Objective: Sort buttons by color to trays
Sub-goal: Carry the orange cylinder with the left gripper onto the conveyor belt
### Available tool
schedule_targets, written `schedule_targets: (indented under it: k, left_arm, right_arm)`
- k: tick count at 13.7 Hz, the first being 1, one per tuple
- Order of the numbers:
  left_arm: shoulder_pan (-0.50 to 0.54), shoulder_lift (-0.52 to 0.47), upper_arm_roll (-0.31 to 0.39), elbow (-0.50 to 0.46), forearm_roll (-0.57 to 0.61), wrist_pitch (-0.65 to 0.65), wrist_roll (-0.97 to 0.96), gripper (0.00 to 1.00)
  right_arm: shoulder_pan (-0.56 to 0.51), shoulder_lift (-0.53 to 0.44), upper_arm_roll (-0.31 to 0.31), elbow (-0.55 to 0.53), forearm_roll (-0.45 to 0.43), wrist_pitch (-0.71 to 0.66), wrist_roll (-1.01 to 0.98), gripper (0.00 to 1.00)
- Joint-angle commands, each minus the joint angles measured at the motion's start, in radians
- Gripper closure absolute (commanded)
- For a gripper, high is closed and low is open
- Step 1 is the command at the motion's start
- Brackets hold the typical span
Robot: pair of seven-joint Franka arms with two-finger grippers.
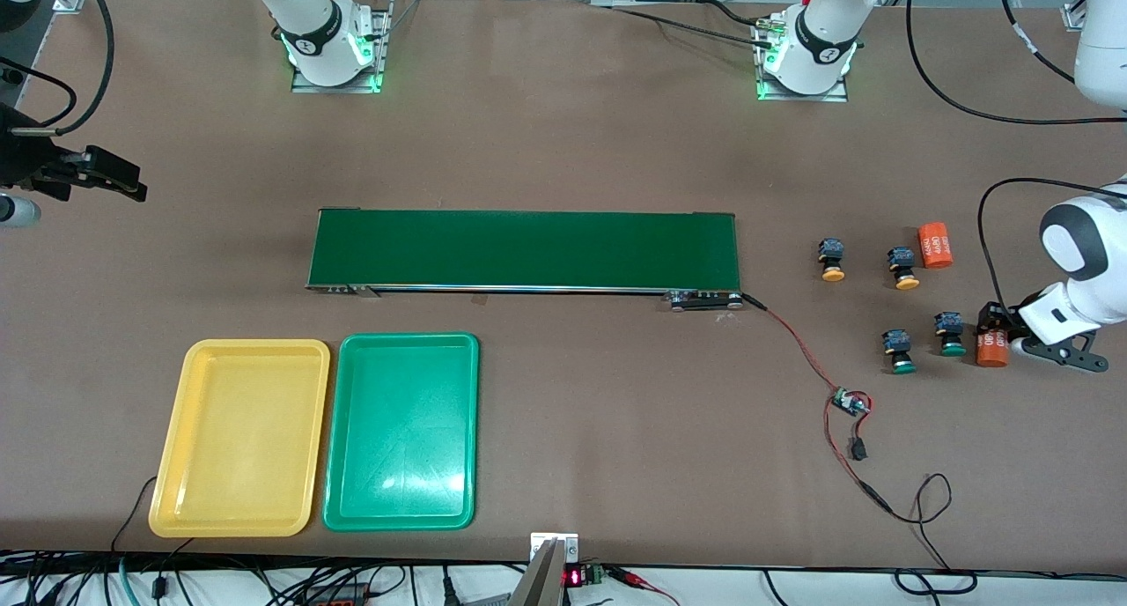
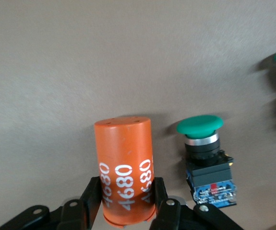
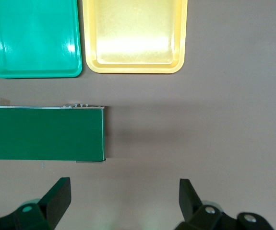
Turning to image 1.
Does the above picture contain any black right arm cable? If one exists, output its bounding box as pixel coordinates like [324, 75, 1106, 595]
[0, 0, 115, 140]

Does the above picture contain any thin black cable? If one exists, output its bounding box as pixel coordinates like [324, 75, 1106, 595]
[110, 476, 159, 554]
[885, 472, 978, 594]

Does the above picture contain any green push button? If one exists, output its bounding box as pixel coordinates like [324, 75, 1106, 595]
[934, 311, 969, 358]
[883, 329, 917, 376]

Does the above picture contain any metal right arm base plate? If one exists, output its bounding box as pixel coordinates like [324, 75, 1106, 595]
[291, 0, 393, 94]

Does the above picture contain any small green circuit board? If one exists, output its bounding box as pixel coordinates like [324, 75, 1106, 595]
[830, 386, 873, 418]

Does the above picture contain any green plastic tray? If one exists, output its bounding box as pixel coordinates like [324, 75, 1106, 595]
[322, 332, 481, 533]

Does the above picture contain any red black wire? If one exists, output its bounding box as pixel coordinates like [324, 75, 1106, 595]
[742, 294, 892, 512]

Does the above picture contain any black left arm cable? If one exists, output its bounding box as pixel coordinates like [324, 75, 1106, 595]
[905, 0, 1127, 312]

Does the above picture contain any black power cable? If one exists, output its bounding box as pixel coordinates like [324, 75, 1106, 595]
[588, 3, 780, 48]

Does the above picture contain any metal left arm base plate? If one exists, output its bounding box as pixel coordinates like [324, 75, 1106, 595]
[753, 16, 851, 103]

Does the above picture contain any orange cylinder with white print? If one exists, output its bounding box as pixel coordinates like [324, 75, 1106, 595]
[976, 322, 1010, 368]
[917, 221, 955, 270]

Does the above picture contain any red black clip lead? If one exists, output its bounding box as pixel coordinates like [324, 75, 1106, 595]
[608, 565, 681, 606]

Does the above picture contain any green conveyor belt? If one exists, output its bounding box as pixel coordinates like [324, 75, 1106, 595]
[306, 207, 746, 313]

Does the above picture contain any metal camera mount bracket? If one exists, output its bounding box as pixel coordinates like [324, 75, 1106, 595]
[506, 532, 580, 606]

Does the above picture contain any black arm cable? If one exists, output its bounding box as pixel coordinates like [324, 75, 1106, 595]
[905, 0, 1127, 312]
[0, 0, 115, 140]

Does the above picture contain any yellow plastic tray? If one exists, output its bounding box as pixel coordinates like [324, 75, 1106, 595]
[148, 338, 332, 538]

